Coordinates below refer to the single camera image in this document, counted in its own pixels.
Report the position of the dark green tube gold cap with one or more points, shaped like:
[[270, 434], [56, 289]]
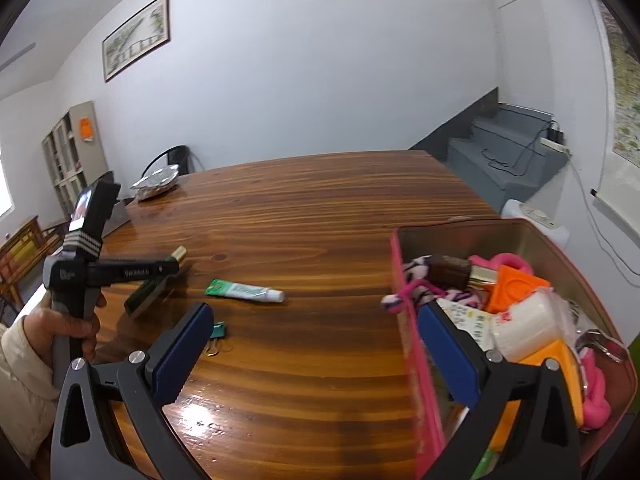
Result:
[[145, 295]]

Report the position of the grey rectangular box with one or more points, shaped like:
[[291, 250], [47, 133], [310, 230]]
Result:
[[117, 217]]

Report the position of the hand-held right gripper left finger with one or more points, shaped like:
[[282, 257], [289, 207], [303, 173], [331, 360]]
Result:
[[180, 355]]

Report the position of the black chair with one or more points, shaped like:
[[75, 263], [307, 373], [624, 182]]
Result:
[[170, 152]]

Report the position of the small green white toothpaste tube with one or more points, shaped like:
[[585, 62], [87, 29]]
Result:
[[240, 290]]

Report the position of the foil-wrapped tray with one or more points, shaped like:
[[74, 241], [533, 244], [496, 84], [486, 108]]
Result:
[[155, 182]]

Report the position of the pink tin container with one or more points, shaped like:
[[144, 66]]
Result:
[[420, 385]]

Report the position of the orange rubber cube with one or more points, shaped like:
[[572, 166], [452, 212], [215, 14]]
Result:
[[510, 287]]

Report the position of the grey glass-door cabinet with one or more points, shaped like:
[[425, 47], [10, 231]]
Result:
[[62, 160]]

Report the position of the grey stairs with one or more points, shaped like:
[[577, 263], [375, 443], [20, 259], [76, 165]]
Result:
[[490, 160]]

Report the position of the pink leopard plush earmuffs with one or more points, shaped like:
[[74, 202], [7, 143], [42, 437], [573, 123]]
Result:
[[417, 267]]

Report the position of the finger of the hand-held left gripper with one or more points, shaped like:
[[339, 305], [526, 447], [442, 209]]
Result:
[[135, 272]]

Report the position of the large metal clip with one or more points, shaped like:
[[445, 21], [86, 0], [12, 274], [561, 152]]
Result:
[[602, 342]]

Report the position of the pink plastic loop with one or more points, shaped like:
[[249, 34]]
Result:
[[505, 260]]

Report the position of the person's left forearm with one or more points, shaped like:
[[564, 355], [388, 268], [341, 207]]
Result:
[[25, 385]]

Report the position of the brown and gold lipstick tube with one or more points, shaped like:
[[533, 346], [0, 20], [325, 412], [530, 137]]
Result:
[[450, 270]]

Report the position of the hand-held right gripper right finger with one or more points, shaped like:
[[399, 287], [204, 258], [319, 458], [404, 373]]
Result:
[[447, 350]]

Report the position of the white plastic appliance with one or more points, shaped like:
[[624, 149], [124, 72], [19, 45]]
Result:
[[535, 220]]

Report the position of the orange ribbed block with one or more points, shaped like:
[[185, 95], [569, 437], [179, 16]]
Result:
[[560, 360]]

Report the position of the person's left hand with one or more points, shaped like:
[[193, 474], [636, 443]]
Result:
[[55, 322]]

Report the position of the teal binder clip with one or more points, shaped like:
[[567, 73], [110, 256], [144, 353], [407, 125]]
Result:
[[219, 331]]

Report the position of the orange paper note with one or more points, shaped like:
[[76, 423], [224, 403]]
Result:
[[87, 130]]

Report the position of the framed wall picture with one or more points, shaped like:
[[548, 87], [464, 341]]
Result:
[[135, 37]]

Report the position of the wooden chair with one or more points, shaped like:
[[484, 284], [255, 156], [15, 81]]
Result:
[[25, 245]]

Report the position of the white power strip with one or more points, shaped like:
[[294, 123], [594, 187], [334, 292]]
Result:
[[555, 142]]

